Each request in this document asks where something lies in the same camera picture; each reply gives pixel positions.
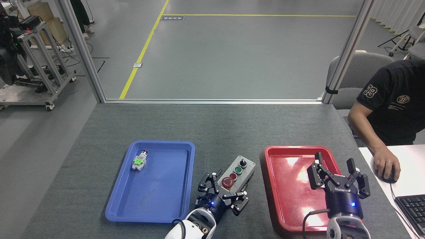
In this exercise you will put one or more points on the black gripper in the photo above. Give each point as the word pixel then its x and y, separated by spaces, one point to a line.
pixel 343 202
pixel 212 204

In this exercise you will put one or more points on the grey control box with buttons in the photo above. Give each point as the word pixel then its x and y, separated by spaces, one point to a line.
pixel 237 171

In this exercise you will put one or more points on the person's right forearm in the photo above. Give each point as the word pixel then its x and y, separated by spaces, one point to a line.
pixel 368 132

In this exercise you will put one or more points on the cardboard box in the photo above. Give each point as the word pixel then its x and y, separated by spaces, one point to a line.
pixel 53 26

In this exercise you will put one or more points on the person's right hand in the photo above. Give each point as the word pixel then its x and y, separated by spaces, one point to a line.
pixel 385 164

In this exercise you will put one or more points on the black computer mouse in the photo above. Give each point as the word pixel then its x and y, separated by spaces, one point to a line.
pixel 390 176

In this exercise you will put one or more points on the red plastic tray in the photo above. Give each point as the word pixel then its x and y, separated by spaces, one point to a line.
pixel 289 192

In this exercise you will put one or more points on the blue plastic tray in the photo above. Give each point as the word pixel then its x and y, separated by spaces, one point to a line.
pixel 159 189

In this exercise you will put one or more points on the white desk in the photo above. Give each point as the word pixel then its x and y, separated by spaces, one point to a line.
pixel 410 169

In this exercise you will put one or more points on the black keyboard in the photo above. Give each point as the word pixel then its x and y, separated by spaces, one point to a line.
pixel 413 212

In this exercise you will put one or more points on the grey office chair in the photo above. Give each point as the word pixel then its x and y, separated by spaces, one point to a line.
pixel 362 73

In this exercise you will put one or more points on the silver floor socket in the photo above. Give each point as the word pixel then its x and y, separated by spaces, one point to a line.
pixel 137 65

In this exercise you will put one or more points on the black tripod stand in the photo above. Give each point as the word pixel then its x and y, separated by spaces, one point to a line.
pixel 396 37

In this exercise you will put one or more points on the grey chair with white legs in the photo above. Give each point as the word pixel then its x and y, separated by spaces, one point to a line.
pixel 416 43

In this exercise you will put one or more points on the white curtain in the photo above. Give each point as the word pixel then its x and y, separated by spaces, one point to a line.
pixel 398 13

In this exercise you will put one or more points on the dark floor label plate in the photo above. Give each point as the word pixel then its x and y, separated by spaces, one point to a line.
pixel 172 18

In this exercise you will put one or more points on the aluminium cart on wheels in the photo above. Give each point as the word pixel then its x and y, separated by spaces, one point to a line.
pixel 46 66

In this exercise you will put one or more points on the standing person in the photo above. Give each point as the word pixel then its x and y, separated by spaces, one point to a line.
pixel 79 15

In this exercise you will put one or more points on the black machine on cart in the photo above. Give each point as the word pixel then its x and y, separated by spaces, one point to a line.
pixel 8 63

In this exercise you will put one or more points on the silver frame rail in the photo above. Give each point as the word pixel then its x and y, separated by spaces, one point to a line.
pixel 212 101

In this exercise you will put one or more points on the silver frame post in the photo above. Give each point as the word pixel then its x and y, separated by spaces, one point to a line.
pixel 348 49
pixel 83 49

